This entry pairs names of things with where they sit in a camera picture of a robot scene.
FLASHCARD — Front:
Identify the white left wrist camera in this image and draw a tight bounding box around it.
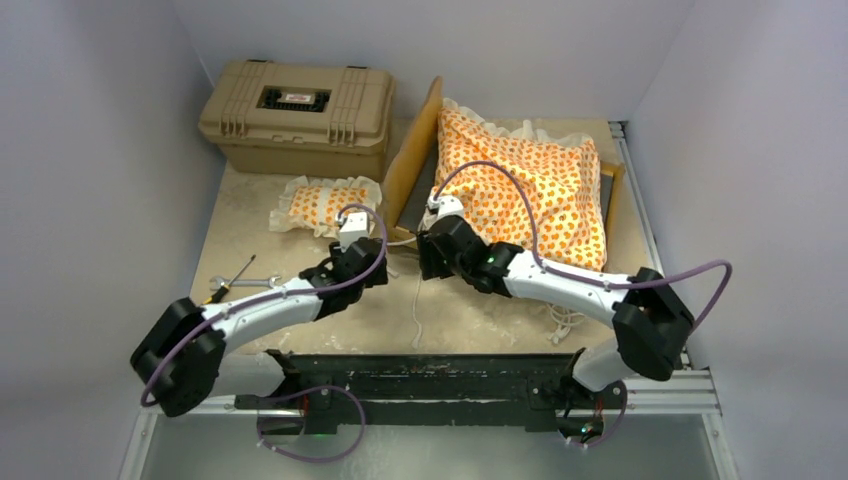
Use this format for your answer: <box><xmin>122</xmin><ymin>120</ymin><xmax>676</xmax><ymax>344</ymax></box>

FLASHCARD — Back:
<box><xmin>337</xmin><ymin>210</ymin><xmax>371</xmax><ymax>250</ymax></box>

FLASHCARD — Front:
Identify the small orange patterned pillow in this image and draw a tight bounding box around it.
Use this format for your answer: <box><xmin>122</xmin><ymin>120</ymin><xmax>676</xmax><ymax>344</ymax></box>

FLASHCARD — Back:
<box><xmin>268</xmin><ymin>176</ymin><xmax>382</xmax><ymax>238</ymax></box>

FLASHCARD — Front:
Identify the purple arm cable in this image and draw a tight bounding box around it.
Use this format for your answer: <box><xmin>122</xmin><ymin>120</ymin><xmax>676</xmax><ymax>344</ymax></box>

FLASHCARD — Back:
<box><xmin>429</xmin><ymin>160</ymin><xmax>734</xmax><ymax>450</ymax></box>
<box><xmin>139</xmin><ymin>203</ymin><xmax>390</xmax><ymax>465</ymax></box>

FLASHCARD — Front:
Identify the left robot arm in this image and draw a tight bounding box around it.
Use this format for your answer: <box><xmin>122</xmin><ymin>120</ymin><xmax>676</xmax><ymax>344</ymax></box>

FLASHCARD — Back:
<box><xmin>130</xmin><ymin>238</ymin><xmax>388</xmax><ymax>417</ymax></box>

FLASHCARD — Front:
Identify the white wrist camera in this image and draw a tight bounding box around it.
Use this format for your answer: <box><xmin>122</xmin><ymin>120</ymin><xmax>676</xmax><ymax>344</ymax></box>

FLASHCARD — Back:
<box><xmin>337</xmin><ymin>210</ymin><xmax>371</xmax><ymax>250</ymax></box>
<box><xmin>419</xmin><ymin>195</ymin><xmax>464</xmax><ymax>232</ymax></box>

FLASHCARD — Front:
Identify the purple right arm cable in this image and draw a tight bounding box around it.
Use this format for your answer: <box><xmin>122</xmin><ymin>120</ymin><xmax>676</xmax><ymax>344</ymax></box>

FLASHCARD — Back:
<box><xmin>429</xmin><ymin>160</ymin><xmax>734</xmax><ymax>450</ymax></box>

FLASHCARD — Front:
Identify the yellow black screwdriver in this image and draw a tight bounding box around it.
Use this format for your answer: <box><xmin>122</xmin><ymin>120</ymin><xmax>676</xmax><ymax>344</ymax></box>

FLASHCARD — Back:
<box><xmin>202</xmin><ymin>254</ymin><xmax>256</xmax><ymax>305</ymax></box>

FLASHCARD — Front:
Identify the silver open-end wrench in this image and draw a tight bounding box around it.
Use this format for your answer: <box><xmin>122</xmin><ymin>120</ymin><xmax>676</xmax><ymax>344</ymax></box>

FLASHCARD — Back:
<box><xmin>209</xmin><ymin>275</ymin><xmax>283</xmax><ymax>291</ymax></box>

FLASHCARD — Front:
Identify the tan plastic tool case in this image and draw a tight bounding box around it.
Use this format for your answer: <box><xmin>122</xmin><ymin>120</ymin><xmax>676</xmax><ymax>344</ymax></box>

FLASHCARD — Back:
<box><xmin>198</xmin><ymin>60</ymin><xmax>396</xmax><ymax>181</ymax></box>

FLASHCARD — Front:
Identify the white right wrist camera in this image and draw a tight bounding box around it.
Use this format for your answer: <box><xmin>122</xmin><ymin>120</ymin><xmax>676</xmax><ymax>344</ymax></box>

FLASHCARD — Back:
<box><xmin>419</xmin><ymin>195</ymin><xmax>464</xmax><ymax>232</ymax></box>

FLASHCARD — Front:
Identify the orange patterned white blanket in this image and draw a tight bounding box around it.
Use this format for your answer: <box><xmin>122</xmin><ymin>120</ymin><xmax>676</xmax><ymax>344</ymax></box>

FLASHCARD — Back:
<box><xmin>429</xmin><ymin>98</ymin><xmax>608</xmax><ymax>271</ymax></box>

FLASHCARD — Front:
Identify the wooden pet bed frame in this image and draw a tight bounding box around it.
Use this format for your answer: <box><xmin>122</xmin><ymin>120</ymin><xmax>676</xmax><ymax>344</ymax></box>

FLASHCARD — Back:
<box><xmin>381</xmin><ymin>77</ymin><xmax>640</xmax><ymax>248</ymax></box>

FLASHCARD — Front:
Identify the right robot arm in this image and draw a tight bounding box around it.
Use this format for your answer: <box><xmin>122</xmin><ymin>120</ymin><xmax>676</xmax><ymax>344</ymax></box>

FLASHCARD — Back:
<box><xmin>417</xmin><ymin>215</ymin><xmax>694</xmax><ymax>407</ymax></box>

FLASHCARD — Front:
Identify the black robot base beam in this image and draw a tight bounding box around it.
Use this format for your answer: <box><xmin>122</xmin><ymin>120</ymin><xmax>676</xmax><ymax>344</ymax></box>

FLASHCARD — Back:
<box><xmin>235</xmin><ymin>351</ymin><xmax>626</xmax><ymax>438</ymax></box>

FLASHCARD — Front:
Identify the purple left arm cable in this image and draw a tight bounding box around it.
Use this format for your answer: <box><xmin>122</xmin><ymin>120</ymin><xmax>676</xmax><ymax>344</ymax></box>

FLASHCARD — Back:
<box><xmin>139</xmin><ymin>203</ymin><xmax>390</xmax><ymax>465</ymax></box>

